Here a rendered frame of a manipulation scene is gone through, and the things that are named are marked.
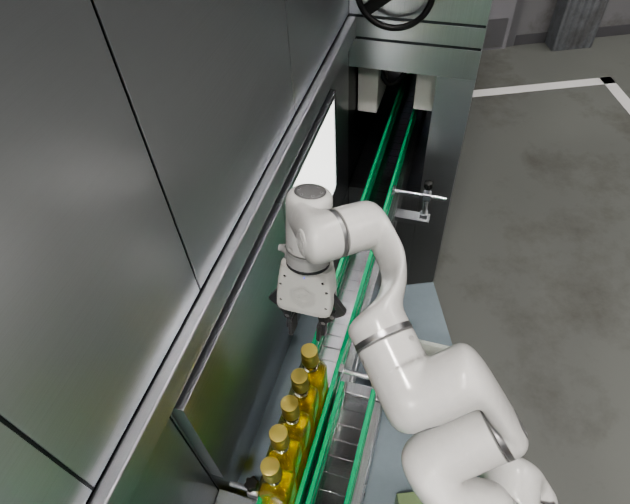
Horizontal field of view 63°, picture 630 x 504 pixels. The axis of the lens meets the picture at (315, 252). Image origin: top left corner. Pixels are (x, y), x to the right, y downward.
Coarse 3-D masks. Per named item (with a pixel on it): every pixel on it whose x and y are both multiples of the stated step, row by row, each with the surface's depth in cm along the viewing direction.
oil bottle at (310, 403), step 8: (312, 384) 107; (312, 392) 105; (304, 400) 104; (312, 400) 105; (304, 408) 104; (312, 408) 105; (312, 416) 107; (320, 416) 118; (312, 424) 110; (312, 432) 113
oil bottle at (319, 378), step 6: (300, 366) 109; (318, 366) 108; (324, 366) 110; (312, 372) 107; (318, 372) 108; (324, 372) 110; (312, 378) 107; (318, 378) 108; (324, 378) 111; (318, 384) 108; (324, 384) 113; (318, 390) 110; (324, 390) 114; (324, 396) 116; (324, 402) 118
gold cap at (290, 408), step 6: (288, 396) 97; (294, 396) 97; (282, 402) 96; (288, 402) 96; (294, 402) 96; (282, 408) 96; (288, 408) 95; (294, 408) 95; (282, 414) 99; (288, 414) 96; (294, 414) 97; (288, 420) 98; (294, 420) 98
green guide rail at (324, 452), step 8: (344, 384) 120; (344, 392) 124; (336, 400) 117; (336, 408) 116; (336, 416) 117; (328, 424) 113; (336, 424) 120; (328, 432) 112; (328, 440) 112; (328, 448) 115; (320, 456) 109; (320, 464) 108; (320, 472) 109; (312, 480) 106; (320, 480) 112; (312, 488) 105; (312, 496) 104
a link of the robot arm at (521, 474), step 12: (504, 468) 81; (516, 468) 81; (528, 468) 81; (504, 480) 80; (516, 480) 79; (528, 480) 80; (540, 480) 81; (516, 492) 78; (528, 492) 79; (540, 492) 81; (552, 492) 86
